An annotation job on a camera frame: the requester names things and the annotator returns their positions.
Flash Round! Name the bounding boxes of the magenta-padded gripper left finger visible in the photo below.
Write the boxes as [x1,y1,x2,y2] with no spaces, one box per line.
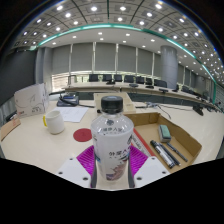
[55,144,98,189]

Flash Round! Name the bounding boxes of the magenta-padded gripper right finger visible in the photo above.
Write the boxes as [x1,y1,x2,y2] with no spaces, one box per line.
[127,144,170,189]

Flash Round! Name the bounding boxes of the clear black-capped drink bottle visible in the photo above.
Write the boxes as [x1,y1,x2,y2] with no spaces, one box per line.
[90,95,135,183]

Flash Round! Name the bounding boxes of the black marker with white label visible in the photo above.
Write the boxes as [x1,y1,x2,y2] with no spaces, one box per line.
[149,139,176,169]

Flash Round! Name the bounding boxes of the thin black pen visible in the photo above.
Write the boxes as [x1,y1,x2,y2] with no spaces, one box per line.
[165,142,189,163]

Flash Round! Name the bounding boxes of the flat round red coaster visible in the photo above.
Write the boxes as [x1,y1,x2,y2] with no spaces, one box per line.
[72,127,93,143]

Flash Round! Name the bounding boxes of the green grey whiteboard eraser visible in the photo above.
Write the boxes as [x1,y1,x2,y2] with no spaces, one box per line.
[157,124,172,144]

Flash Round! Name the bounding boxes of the open brown cardboard box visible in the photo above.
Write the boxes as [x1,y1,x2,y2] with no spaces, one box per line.
[124,111,203,174]

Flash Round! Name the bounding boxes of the white printed paper sheets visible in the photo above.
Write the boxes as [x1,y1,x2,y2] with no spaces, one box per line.
[53,105,90,124]

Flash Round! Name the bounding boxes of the flat brown cardboard envelope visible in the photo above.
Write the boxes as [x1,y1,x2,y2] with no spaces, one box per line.
[0,116,22,142]

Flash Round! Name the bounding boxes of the black desk microphone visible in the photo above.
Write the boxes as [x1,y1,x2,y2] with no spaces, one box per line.
[192,105,205,117]

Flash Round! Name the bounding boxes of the large white cardboard box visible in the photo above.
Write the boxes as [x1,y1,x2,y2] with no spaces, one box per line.
[13,82,50,119]

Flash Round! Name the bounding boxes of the row of black office chairs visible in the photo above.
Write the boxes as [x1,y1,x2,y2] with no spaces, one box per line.
[88,73,201,98]

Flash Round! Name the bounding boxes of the group of ceiling lights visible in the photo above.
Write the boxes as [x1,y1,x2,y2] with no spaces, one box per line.
[13,0,224,84]

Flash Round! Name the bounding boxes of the white mug with yellow handle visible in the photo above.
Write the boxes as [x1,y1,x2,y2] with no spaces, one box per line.
[42,110,66,135]

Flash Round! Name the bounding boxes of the thin black cable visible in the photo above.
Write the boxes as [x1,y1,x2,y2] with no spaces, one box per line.
[144,101,173,120]

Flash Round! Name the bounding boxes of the black device with cable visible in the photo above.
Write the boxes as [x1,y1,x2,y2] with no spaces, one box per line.
[4,111,18,123]

